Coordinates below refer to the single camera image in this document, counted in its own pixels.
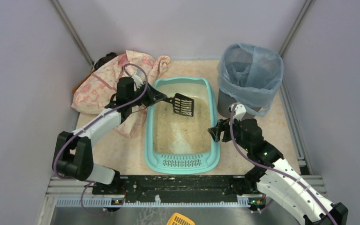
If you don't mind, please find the black slotted litter scoop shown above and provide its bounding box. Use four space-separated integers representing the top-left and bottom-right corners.
163 93 195 117

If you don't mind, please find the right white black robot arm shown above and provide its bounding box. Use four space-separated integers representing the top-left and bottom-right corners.
208 118 348 225

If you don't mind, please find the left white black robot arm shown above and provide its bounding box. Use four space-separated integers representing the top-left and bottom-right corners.
52 77 167 185

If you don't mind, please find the beige cat litter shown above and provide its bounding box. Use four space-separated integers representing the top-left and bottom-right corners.
152 97 211 154

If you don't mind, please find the grey ribbed trash bin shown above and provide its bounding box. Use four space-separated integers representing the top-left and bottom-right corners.
217 89 261 120

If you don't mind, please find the cream pink printed cloth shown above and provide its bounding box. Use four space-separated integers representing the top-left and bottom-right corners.
71 50 171 139

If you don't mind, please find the dark object behind cloth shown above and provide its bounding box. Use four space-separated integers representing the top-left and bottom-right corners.
94 52 118 70

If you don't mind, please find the yellow slotted scoop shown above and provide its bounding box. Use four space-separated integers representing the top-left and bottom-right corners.
166 213 195 225

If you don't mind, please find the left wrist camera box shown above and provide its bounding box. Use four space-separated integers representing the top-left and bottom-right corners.
132 69 146 89

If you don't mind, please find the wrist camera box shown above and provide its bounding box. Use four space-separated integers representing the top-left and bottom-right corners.
229 103 247 121
132 69 146 89

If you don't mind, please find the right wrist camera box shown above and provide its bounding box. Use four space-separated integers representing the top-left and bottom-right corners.
229 103 247 121

